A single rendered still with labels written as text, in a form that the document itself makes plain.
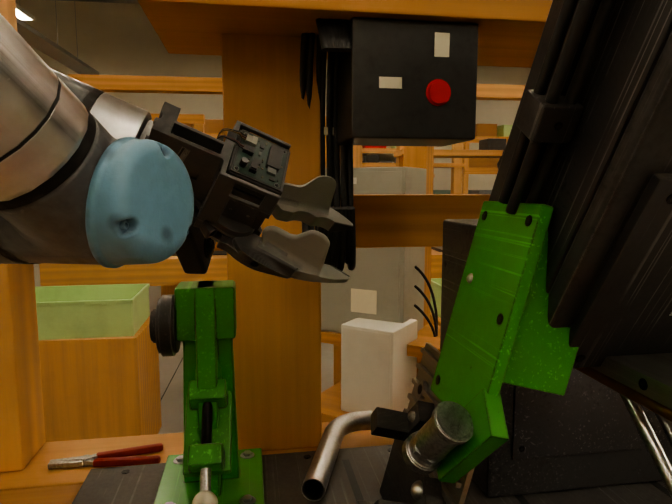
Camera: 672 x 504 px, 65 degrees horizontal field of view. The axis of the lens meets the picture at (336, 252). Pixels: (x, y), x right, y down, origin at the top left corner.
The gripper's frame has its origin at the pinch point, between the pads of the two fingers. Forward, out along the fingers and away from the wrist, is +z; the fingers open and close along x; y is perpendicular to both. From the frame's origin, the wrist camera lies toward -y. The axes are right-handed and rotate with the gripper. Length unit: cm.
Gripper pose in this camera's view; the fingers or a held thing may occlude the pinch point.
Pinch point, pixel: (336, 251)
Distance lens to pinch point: 53.0
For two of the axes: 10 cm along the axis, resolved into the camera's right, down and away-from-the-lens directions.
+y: 4.6, -5.5, -6.9
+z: 8.8, 3.5, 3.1
